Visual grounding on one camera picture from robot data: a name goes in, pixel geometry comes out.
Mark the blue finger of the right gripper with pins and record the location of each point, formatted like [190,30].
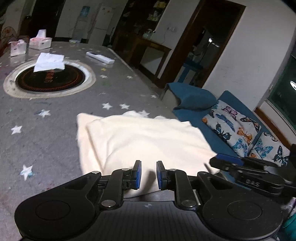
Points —
[223,165]
[231,159]

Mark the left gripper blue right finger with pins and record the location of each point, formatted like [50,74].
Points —
[165,178]

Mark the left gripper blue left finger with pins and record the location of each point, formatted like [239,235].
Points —
[131,177]

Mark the cream sweater garment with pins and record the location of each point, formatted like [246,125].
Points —
[117,141]

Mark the butterfly print pillow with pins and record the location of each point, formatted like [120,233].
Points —
[235,129]
[268,148]

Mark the blue sofa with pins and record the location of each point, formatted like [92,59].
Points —
[253,195]

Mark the round black induction cooktop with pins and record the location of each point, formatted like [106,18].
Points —
[23,82]

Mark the white refrigerator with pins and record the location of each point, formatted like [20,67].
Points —
[101,25]

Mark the white tissue sheet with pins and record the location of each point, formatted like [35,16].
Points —
[48,61]

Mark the water dispenser with bottle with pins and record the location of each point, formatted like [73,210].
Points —
[81,25]

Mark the dark wooden display cabinet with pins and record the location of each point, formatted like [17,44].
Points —
[137,18]

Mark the pink tissue box rear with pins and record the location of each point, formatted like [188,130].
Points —
[40,42]

